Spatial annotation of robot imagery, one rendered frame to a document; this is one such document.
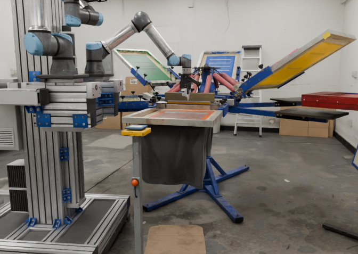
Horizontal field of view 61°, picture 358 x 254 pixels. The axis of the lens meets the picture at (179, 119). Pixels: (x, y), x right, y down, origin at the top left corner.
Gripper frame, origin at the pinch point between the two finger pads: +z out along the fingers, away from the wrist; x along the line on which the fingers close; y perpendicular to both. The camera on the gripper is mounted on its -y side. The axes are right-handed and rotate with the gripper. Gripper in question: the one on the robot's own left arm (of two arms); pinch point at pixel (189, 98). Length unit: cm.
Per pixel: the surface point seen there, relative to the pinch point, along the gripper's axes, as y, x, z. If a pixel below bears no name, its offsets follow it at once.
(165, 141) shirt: 3, 55, 23
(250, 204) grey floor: -50, -46, 106
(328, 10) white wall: -173, -408, -132
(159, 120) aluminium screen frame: 4, 65, 8
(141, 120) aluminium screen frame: 16, 65, 8
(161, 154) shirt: 6, 55, 32
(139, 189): 10, 83, 46
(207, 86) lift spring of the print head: -6.7, -48.7, -7.4
